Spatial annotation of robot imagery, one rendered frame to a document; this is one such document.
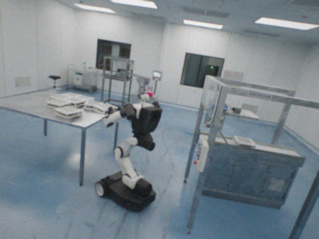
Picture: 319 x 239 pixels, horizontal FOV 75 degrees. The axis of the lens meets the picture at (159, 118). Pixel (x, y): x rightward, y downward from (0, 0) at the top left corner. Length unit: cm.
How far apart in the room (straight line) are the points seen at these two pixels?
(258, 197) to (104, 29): 733
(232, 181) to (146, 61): 591
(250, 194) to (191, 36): 587
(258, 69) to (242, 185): 555
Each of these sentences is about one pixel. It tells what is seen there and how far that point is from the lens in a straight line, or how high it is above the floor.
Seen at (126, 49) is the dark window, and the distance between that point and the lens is 824.
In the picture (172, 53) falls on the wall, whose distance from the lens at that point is 788.
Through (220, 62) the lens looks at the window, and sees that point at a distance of 789.
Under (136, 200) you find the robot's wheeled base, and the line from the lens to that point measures 260.
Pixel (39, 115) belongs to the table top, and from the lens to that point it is 299.
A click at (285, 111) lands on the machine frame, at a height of 135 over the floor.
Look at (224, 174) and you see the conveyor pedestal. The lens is 307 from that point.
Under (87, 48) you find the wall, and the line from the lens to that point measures 883.
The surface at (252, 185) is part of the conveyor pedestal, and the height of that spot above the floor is 31.
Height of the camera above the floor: 181
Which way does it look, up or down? 17 degrees down
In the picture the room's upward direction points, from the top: 10 degrees clockwise
